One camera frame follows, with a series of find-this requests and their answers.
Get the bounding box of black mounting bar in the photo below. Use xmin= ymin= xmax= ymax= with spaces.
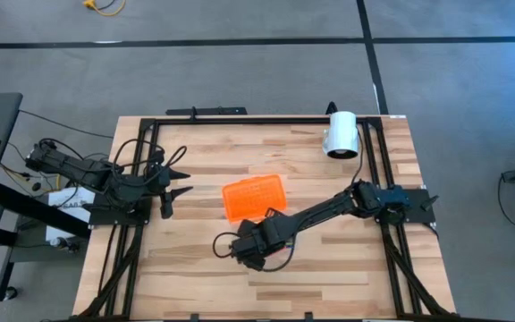
xmin=165 ymin=106 xmax=249 ymax=116

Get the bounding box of black aluminium frame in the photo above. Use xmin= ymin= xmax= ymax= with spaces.
xmin=76 ymin=114 xmax=458 ymax=322

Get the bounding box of clear box with orange lid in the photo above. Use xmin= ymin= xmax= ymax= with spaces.
xmin=221 ymin=174 xmax=288 ymax=224

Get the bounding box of black floor cable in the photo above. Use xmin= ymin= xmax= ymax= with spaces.
xmin=18 ymin=108 xmax=115 ymax=140

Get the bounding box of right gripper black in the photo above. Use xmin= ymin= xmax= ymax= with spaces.
xmin=232 ymin=208 xmax=295 ymax=273

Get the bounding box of thin yellow cable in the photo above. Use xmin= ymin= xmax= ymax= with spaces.
xmin=0 ymin=163 xmax=62 ymax=191

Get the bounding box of white box with black print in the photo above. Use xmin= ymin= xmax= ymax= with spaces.
xmin=45 ymin=185 xmax=100 ymax=242

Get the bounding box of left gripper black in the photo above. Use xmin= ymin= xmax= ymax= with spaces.
xmin=145 ymin=151 xmax=195 ymax=220

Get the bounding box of white cylindrical lamp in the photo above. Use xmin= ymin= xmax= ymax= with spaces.
xmin=321 ymin=101 xmax=360 ymax=161

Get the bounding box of yellow extension cord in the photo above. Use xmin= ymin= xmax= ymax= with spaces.
xmin=81 ymin=0 xmax=127 ymax=18

